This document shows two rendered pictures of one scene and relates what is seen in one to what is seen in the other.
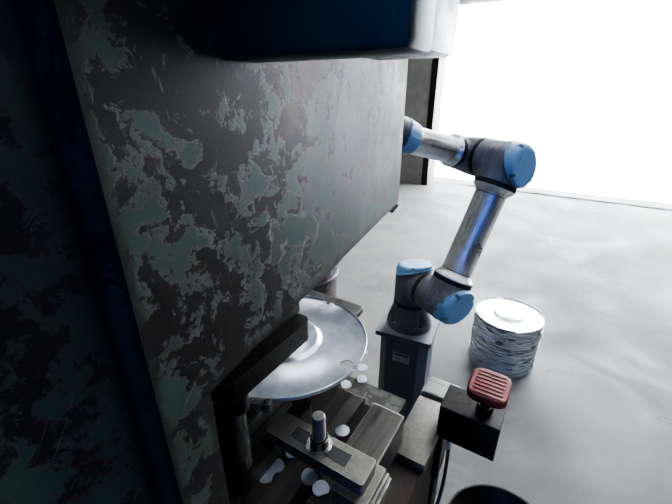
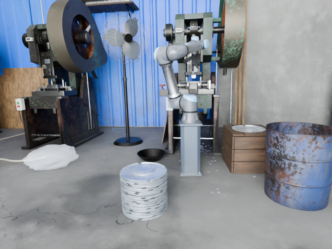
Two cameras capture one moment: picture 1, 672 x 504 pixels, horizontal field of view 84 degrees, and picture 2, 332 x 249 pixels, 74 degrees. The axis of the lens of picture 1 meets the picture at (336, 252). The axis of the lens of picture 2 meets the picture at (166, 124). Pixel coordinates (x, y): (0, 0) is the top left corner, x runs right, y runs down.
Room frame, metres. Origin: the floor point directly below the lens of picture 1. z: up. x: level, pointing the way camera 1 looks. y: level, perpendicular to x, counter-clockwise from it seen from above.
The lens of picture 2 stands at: (2.69, -1.17, 0.80)
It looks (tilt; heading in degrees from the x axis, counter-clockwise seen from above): 11 degrees down; 157
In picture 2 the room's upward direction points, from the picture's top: 1 degrees counter-clockwise
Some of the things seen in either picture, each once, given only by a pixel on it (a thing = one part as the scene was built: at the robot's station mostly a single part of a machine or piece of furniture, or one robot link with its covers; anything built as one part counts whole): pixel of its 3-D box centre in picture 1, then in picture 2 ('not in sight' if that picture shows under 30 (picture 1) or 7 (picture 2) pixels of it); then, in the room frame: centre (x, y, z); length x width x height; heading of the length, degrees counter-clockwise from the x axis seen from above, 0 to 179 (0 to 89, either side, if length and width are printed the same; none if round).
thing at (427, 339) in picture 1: (404, 373); (189, 147); (1.08, -0.25, 0.23); 0.19 x 0.19 x 0.45; 65
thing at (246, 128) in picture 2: not in sight; (248, 128); (1.18, 0.30, 0.35); 0.29 x 0.29 x 0.01
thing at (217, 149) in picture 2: not in sight; (215, 108); (0.45, 0.46, 0.45); 0.92 x 0.12 x 0.90; 148
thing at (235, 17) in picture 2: not in sight; (224, 31); (0.52, 0.50, 1.33); 1.03 x 0.28 x 0.82; 148
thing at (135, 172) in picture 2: (509, 313); (143, 171); (1.44, -0.79, 0.25); 0.29 x 0.29 x 0.01
